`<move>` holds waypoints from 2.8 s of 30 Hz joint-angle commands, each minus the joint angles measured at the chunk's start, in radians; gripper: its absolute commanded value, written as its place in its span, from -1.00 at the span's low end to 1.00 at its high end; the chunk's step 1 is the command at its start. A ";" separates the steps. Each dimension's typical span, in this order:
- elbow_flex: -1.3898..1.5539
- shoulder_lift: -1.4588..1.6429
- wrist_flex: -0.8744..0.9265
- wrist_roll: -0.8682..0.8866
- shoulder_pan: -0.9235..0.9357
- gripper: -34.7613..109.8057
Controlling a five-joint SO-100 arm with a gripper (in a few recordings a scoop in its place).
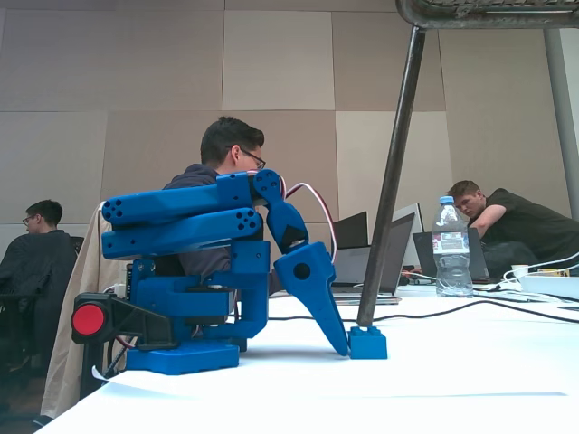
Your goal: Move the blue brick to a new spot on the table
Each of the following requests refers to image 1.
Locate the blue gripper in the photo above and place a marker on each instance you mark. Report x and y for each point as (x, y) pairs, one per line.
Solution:
(304, 277)

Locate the small blue block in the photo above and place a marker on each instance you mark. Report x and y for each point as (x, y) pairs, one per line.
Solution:
(368, 346)

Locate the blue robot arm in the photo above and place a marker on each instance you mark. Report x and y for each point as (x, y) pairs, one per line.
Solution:
(181, 212)

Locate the grey open laptop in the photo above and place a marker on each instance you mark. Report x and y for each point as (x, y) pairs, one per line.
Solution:
(357, 267)

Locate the black laptop screen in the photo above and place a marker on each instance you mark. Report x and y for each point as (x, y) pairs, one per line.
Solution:
(350, 230)

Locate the dark open laptop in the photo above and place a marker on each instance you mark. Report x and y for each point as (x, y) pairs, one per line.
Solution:
(425, 253)

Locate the clear plastic water bottle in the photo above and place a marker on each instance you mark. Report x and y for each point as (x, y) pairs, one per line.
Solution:
(451, 267)

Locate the silver laptop lid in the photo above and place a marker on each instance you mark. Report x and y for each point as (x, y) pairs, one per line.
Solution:
(414, 212)

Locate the white paper cup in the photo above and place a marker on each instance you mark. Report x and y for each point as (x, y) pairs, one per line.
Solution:
(519, 270)

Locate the man in dark hoodie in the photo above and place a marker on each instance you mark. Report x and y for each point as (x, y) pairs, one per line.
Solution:
(228, 140)

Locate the white flat box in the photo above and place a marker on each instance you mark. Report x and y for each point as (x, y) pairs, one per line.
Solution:
(549, 285)

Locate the man in black t-shirt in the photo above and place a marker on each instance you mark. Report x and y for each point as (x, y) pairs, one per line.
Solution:
(529, 221)

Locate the black clamp with red knob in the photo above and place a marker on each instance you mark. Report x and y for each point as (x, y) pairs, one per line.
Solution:
(90, 317)

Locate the beige coat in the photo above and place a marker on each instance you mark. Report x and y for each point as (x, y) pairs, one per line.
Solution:
(74, 316)

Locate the man in black jacket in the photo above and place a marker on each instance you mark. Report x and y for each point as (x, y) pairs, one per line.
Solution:
(38, 257)

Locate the grey metal pole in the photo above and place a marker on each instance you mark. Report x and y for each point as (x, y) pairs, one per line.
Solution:
(561, 113)

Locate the black office chair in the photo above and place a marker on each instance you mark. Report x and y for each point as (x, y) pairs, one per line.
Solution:
(18, 325)

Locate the dark metal stand frame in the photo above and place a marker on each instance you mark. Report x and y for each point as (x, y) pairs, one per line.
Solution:
(400, 135)

